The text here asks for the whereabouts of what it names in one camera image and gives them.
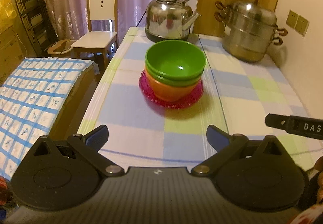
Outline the purple glass plate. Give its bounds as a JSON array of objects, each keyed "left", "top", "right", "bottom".
[{"left": 138, "top": 70, "right": 204, "bottom": 110}]

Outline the orange plastic bowl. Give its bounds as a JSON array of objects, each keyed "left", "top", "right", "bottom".
[{"left": 144, "top": 69, "right": 201, "bottom": 102}]

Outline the green bowl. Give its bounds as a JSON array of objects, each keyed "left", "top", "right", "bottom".
[
  {"left": 145, "top": 40, "right": 206, "bottom": 81},
  {"left": 145, "top": 66, "right": 202, "bottom": 87}
]

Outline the person's right hand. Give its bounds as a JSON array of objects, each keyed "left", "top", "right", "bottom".
[{"left": 314, "top": 156, "right": 323, "bottom": 204}]

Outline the checkered tablecloth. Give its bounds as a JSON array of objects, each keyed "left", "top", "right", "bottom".
[{"left": 78, "top": 27, "right": 322, "bottom": 169}]

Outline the blue white checkered bedding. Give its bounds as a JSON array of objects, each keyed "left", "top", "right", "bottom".
[{"left": 1, "top": 57, "right": 98, "bottom": 180}]

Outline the stainless steel steamer pot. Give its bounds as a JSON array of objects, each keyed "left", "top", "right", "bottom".
[{"left": 214, "top": 0, "right": 288, "bottom": 63}]

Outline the foot bath basin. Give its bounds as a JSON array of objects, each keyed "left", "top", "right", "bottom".
[{"left": 47, "top": 40, "right": 77, "bottom": 58}]

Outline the cardboard box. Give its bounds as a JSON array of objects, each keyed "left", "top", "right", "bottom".
[{"left": 0, "top": 26, "right": 25, "bottom": 85}]

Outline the stainless steel kettle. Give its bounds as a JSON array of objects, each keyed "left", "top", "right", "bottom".
[{"left": 145, "top": 0, "right": 200, "bottom": 42}]

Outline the white wooden chair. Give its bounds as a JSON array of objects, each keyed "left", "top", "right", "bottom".
[{"left": 72, "top": 0, "right": 118, "bottom": 67}]

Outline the yellow plastic bag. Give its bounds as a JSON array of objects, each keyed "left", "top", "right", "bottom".
[{"left": 0, "top": 0, "right": 17, "bottom": 33}]

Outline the dark folding rack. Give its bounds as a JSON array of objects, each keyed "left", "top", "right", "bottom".
[{"left": 15, "top": 0, "right": 58, "bottom": 57}]

